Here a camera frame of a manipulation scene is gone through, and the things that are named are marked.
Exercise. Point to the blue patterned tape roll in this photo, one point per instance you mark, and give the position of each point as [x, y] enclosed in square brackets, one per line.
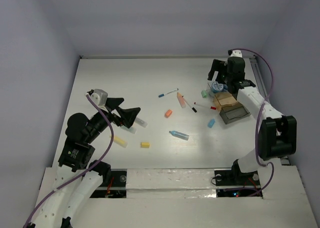
[216, 87]

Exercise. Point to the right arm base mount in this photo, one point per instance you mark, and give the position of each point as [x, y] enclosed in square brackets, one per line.
[229, 185]

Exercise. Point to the orange highlighter pen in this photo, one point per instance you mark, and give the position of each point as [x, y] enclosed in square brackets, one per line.
[141, 122]
[181, 100]

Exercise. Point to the orange highlighter pen centre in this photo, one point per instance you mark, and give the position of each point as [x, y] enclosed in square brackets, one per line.
[181, 100]

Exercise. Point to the yellow highlighter pen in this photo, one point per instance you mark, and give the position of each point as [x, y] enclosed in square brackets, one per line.
[117, 140]

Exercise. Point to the aluminium rail right edge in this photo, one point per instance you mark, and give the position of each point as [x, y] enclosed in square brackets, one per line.
[264, 108]

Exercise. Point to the black whiteboard marker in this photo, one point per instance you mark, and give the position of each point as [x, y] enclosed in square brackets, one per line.
[189, 105]

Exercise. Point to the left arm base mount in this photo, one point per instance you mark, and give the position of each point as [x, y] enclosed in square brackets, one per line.
[114, 188]

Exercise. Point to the blue highlighter cap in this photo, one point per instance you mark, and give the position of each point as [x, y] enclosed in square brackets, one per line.
[211, 123]

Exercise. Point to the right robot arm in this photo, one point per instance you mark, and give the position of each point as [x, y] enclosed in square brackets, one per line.
[275, 133]

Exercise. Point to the clear compartment organizer box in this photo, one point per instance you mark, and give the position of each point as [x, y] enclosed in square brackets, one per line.
[229, 109]

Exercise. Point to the blue highlighter pen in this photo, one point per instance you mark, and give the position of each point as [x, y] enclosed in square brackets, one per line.
[179, 135]

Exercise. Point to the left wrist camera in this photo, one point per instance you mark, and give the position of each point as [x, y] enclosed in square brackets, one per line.
[98, 97]

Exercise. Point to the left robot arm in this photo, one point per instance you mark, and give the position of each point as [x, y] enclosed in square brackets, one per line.
[77, 175]

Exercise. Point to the yellow highlighter cap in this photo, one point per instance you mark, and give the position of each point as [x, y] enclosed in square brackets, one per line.
[145, 145]

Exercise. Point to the blue whiteboard marker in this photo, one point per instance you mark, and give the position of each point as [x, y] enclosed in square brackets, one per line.
[167, 93]

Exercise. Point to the orange highlighter cap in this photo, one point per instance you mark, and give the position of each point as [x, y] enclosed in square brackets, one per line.
[168, 113]

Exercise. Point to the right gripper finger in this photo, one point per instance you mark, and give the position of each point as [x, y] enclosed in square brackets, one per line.
[223, 72]
[219, 67]

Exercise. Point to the green highlighter cap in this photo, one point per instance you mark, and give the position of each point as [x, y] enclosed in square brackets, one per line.
[204, 94]

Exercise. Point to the green highlighter pen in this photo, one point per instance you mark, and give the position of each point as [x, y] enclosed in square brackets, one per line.
[131, 129]

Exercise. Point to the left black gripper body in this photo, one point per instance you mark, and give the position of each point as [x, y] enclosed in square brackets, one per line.
[112, 115]

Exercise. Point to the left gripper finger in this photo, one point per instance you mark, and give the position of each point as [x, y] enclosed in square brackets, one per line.
[113, 103]
[128, 116]

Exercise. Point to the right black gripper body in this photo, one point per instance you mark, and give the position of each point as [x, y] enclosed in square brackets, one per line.
[229, 77]

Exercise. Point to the orange highlighter pen left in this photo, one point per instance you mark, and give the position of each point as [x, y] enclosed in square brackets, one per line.
[141, 122]

